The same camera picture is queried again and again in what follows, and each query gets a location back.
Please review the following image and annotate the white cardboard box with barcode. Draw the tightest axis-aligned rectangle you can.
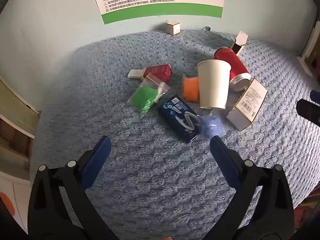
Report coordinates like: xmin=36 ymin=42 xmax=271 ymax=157
xmin=226 ymin=78 xmax=268 ymax=132

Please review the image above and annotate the small cardboard box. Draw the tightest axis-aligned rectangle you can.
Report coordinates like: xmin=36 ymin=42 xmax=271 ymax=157
xmin=230 ymin=31 xmax=248 ymax=55

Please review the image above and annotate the red drink can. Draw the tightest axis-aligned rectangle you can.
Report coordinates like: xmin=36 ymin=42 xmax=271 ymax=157
xmin=214 ymin=47 xmax=252 ymax=92

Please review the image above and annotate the white paper cup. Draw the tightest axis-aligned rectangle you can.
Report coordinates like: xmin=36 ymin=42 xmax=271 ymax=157
xmin=196 ymin=59 xmax=232 ymax=110

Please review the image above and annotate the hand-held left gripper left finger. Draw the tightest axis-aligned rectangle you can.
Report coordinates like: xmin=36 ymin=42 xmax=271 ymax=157
xmin=28 ymin=135 xmax=120 ymax=240

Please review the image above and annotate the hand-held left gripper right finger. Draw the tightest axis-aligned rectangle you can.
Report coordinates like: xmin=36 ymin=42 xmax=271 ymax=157
xmin=209 ymin=135 xmax=295 ymax=240

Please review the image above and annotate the orange bead bag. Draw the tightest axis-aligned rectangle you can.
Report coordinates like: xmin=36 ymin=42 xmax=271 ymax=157
xmin=181 ymin=76 xmax=200 ymax=103

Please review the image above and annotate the dark blue gum box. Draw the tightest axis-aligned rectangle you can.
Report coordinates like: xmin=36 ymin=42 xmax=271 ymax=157
xmin=158 ymin=95 xmax=202 ymax=143

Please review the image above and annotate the green bead bag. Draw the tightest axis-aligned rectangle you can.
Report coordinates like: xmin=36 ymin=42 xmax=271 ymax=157
xmin=127 ymin=73 xmax=170 ymax=114

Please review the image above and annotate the pile of colourful books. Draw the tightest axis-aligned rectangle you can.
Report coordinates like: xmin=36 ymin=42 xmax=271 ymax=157
xmin=295 ymin=190 xmax=320 ymax=222

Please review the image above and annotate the blue bead bag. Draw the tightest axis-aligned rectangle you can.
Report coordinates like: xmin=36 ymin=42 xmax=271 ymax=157
xmin=200 ymin=110 xmax=228 ymax=138

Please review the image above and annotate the wooden side shelf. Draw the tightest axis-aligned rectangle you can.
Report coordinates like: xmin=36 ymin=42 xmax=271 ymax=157
xmin=0 ymin=76 xmax=40 ymax=233

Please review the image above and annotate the red box with white flap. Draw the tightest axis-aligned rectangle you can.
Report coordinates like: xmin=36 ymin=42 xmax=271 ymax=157
xmin=127 ymin=64 xmax=173 ymax=83

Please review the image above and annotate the small wooden cube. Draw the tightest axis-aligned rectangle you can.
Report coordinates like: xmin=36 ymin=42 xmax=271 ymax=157
xmin=165 ymin=21 xmax=180 ymax=35

